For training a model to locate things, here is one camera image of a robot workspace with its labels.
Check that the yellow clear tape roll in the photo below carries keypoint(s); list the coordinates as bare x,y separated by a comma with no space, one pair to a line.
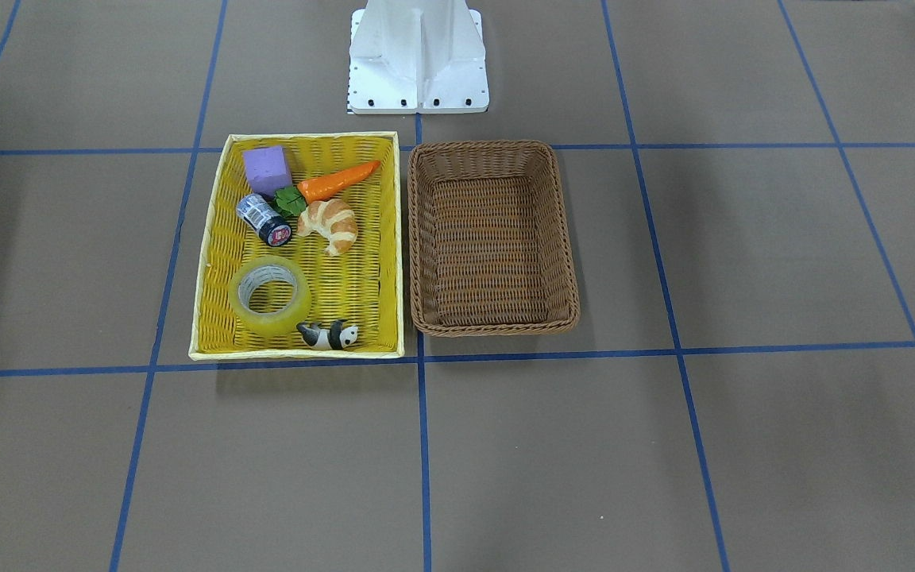
264,270

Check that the brown wicker basket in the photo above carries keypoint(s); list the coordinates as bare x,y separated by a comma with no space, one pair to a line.
489,246

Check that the yellow woven basket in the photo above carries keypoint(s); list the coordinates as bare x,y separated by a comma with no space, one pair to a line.
364,286

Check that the panda figurine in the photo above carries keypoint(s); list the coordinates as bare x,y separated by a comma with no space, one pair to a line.
337,336

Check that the toy croissant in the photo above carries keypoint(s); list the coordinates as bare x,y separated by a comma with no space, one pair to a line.
333,220

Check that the orange toy carrot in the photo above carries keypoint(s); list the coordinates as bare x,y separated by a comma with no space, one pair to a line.
291,201

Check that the small blue labelled can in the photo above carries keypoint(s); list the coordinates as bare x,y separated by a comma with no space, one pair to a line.
267,223

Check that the purple foam cube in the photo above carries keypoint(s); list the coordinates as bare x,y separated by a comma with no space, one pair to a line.
267,170

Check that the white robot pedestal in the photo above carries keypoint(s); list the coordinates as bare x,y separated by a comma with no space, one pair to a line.
417,57

